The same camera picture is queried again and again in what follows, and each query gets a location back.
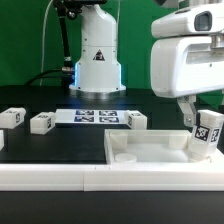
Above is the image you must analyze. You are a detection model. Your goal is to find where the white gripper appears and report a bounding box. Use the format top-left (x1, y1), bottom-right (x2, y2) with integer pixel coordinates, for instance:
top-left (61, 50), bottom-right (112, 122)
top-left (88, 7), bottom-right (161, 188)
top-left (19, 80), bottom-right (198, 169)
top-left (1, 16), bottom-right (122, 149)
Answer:
top-left (150, 3), bottom-right (224, 127)

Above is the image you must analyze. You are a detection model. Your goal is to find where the white square table top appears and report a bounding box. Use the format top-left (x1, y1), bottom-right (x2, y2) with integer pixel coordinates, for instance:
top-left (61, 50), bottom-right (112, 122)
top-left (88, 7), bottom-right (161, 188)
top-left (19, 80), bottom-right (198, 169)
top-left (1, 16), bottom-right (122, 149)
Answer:
top-left (103, 128), bottom-right (224, 166)

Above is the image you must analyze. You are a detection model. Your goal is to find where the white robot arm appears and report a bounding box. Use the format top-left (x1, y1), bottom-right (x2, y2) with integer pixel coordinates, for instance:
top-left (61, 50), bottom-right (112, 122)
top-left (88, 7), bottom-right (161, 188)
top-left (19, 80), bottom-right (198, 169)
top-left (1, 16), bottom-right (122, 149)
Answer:
top-left (70, 0), bottom-right (224, 127)

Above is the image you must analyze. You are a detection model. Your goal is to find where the white obstacle fence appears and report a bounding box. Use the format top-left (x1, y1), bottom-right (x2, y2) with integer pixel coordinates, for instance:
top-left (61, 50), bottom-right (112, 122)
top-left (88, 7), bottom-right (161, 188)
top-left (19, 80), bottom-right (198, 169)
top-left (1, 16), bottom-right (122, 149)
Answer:
top-left (0, 132), bottom-right (224, 192)

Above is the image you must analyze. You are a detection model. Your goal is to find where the white marker base plate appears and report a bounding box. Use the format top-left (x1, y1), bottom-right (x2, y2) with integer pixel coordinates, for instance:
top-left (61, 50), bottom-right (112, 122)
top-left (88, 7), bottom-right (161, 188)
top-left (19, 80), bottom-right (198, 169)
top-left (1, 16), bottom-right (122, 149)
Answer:
top-left (55, 109), bottom-right (126, 124)

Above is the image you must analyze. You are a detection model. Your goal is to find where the black cable bundle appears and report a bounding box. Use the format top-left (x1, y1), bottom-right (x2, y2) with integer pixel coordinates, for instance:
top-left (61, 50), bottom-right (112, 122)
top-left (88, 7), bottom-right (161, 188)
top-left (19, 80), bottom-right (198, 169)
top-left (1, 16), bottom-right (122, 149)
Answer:
top-left (23, 68), bottom-right (75, 87)

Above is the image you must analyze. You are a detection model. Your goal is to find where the white cable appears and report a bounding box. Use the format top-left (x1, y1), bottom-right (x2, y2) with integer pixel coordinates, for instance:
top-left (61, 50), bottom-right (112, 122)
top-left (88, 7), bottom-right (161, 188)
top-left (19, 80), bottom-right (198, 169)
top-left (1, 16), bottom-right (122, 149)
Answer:
top-left (39, 0), bottom-right (55, 87)

